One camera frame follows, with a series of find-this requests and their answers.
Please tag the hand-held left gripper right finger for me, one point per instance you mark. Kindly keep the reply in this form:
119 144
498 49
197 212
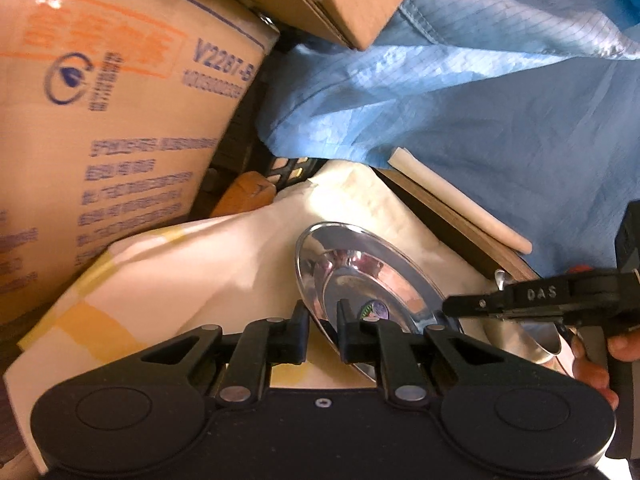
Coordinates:
346 335

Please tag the large printed cardboard box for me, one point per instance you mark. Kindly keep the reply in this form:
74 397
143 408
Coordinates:
125 135

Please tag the small brown cardboard box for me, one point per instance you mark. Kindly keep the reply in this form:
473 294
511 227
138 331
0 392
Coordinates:
340 0

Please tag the blue cloth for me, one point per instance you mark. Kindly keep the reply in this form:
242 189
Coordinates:
475 110

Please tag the wooden board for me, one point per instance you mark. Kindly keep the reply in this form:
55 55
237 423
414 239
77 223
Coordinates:
450 217

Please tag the white stick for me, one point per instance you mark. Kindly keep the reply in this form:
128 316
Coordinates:
450 194

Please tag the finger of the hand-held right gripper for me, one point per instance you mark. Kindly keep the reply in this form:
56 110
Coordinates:
505 302

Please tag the cream paper table cover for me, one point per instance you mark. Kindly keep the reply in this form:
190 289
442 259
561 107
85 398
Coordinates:
225 260

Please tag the brown wooden piece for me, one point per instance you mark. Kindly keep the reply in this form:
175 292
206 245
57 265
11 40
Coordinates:
245 195

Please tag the steel plate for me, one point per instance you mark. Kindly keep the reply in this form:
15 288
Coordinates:
350 260

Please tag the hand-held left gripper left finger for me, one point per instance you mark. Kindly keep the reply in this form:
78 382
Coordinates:
299 332

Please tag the black plastic crate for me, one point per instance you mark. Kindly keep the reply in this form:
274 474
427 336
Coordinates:
292 170

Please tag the steel bowl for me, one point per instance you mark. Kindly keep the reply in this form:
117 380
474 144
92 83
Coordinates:
520 341

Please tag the person's right hand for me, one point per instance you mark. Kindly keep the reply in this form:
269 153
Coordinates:
590 372

